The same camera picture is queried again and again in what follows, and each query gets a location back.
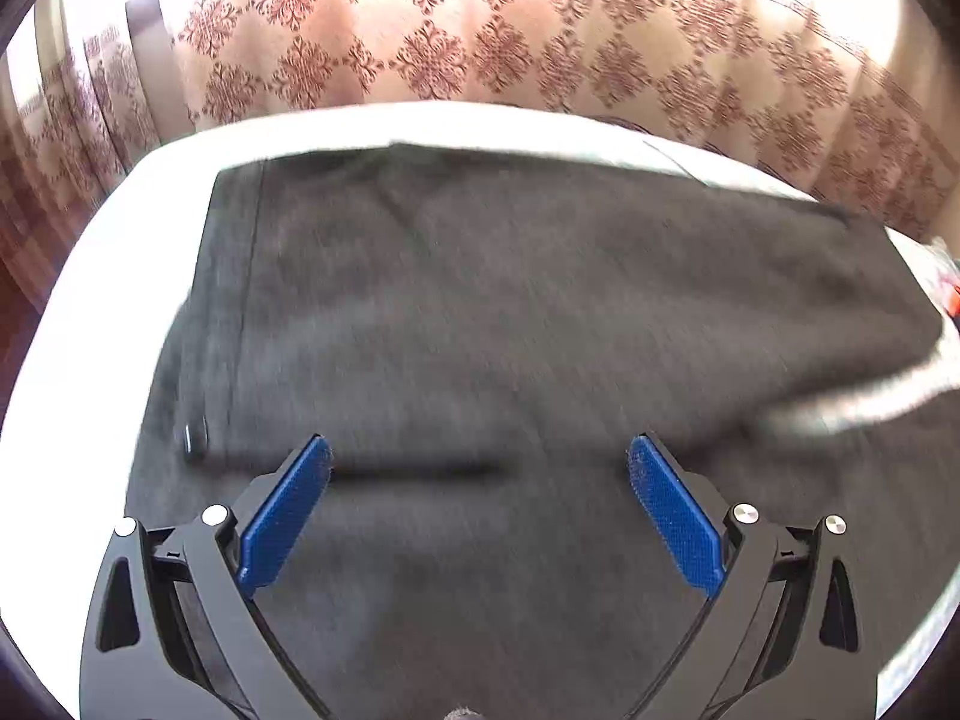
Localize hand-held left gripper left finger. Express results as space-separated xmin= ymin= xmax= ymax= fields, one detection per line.
xmin=79 ymin=433 xmax=335 ymax=720

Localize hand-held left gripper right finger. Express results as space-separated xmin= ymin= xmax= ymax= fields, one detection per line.
xmin=626 ymin=431 xmax=878 ymax=720

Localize dark grey pants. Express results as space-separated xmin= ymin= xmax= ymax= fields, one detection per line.
xmin=124 ymin=139 xmax=960 ymax=720

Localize bed with plaid sheet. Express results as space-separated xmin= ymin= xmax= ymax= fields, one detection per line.
xmin=0 ymin=101 xmax=960 ymax=720

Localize red patterned pillow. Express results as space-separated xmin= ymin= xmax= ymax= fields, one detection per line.
xmin=926 ymin=236 xmax=960 ymax=320

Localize patterned beige curtain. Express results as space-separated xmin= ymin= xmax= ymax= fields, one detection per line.
xmin=0 ymin=0 xmax=960 ymax=301

